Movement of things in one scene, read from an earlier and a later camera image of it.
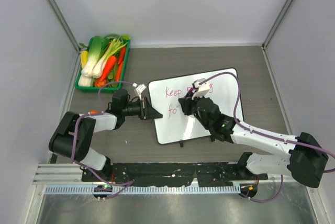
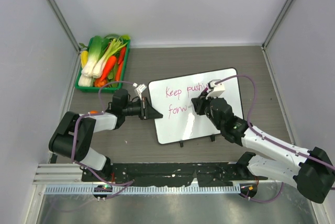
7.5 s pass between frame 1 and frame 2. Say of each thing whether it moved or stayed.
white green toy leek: stayed
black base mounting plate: stayed
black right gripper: moved
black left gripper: stayed
